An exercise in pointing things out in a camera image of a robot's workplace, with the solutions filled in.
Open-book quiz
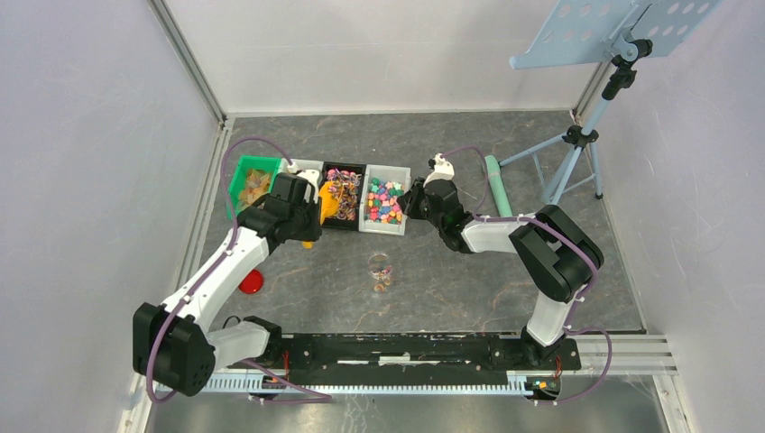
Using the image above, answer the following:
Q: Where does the orange plastic scoop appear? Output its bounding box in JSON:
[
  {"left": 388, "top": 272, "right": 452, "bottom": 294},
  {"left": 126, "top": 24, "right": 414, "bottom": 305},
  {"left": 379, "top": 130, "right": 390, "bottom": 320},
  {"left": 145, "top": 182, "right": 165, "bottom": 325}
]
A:
[{"left": 300, "top": 183, "right": 343, "bottom": 249}]

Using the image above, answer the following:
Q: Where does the clear plastic jar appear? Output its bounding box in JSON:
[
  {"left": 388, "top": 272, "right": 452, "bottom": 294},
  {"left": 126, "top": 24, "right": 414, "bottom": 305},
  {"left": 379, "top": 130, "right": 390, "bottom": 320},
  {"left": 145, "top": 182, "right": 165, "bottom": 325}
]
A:
[{"left": 367, "top": 253, "right": 392, "bottom": 294}]

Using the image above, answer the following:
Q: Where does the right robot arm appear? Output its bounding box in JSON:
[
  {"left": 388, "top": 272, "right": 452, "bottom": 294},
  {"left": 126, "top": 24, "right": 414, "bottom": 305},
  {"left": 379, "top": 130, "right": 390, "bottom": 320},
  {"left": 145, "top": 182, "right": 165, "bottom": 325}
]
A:
[{"left": 397, "top": 178, "right": 604, "bottom": 368}]

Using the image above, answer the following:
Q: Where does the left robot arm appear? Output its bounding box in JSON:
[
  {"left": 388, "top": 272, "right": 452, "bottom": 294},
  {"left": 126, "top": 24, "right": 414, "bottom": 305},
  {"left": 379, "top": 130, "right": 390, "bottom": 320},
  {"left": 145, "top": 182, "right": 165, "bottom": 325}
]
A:
[{"left": 132, "top": 170, "right": 322, "bottom": 402}]

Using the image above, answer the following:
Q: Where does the white star candy bin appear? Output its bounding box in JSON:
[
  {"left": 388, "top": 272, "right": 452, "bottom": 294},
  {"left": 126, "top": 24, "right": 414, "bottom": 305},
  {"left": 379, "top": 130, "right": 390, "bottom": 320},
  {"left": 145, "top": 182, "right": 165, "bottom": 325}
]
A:
[{"left": 358, "top": 164, "right": 410, "bottom": 235}]

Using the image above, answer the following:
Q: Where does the white lollipop bin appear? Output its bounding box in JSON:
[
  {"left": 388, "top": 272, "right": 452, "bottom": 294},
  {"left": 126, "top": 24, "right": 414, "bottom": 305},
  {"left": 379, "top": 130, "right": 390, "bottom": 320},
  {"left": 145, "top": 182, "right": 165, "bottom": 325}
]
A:
[{"left": 271, "top": 158, "right": 324, "bottom": 198}]

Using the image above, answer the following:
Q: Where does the green candy bin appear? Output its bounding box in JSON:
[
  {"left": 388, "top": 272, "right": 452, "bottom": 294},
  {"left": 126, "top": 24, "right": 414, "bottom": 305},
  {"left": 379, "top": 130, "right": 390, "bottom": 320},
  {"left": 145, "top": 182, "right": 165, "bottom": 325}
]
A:
[{"left": 227, "top": 155, "right": 282, "bottom": 219}]

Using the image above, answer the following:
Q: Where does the black swirl lollipop bin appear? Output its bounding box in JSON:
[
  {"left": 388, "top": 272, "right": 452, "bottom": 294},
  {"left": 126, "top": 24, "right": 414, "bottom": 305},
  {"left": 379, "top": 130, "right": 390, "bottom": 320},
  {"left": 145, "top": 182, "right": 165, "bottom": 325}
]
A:
[{"left": 322, "top": 161, "right": 366, "bottom": 231}]

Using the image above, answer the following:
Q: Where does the red jar lid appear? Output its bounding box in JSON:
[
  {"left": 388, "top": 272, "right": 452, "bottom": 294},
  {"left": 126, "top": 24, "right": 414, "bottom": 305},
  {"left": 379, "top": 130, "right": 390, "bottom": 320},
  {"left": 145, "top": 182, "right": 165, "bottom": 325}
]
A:
[{"left": 238, "top": 269, "right": 264, "bottom": 295}]

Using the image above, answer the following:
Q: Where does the blue music stand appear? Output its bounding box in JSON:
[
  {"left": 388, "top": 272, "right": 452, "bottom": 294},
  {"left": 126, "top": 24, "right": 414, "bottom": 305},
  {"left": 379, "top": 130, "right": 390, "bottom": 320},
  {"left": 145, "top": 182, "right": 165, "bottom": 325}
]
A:
[{"left": 499, "top": 1, "right": 719, "bottom": 204}]

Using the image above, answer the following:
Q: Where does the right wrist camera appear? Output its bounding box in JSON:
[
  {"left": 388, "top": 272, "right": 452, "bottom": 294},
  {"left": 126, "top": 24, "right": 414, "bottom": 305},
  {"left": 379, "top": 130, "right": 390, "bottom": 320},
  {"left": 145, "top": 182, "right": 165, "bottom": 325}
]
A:
[{"left": 424, "top": 153, "right": 455, "bottom": 185}]

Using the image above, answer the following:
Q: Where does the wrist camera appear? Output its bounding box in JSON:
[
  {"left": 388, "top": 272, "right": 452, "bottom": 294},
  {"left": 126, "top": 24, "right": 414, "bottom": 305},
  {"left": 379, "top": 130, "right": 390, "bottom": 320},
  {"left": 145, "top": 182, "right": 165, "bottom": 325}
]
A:
[
  {"left": 285, "top": 160, "right": 321, "bottom": 203},
  {"left": 424, "top": 153, "right": 455, "bottom": 185}
]

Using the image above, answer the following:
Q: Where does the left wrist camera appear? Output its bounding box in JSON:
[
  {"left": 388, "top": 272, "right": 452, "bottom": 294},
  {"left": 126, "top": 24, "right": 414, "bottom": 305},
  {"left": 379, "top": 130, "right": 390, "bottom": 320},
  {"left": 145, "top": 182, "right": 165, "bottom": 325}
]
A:
[{"left": 285, "top": 160, "right": 321, "bottom": 203}]

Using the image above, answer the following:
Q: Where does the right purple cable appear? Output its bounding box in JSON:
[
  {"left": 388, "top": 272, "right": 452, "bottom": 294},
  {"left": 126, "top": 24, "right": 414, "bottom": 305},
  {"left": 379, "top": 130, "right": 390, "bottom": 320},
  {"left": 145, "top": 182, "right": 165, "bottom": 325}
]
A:
[{"left": 442, "top": 146, "right": 613, "bottom": 408}]

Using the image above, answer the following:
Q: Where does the purple cable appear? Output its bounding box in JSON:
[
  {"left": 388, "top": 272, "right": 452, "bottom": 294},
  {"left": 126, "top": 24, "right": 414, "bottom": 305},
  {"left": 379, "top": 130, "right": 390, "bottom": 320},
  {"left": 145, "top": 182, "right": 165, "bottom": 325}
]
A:
[
  {"left": 442, "top": 146, "right": 613, "bottom": 408},
  {"left": 145, "top": 137, "right": 333, "bottom": 406}
]

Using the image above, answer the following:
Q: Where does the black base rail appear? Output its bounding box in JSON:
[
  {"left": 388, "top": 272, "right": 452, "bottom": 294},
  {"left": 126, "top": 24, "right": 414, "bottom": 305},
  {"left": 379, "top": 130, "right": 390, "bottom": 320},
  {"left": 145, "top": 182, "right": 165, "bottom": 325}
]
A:
[{"left": 255, "top": 332, "right": 582, "bottom": 388}]

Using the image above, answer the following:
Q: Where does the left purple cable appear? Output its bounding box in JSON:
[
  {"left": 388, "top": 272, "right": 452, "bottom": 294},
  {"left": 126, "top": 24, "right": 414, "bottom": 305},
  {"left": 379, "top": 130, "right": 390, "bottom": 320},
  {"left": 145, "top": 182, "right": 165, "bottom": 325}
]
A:
[{"left": 145, "top": 137, "right": 333, "bottom": 406}]

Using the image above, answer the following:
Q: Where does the aluminium frame post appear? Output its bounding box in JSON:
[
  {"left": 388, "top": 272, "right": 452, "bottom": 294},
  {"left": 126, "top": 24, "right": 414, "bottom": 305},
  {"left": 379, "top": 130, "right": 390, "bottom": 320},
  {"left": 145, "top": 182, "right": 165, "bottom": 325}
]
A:
[{"left": 148, "top": 0, "right": 227, "bottom": 123}]

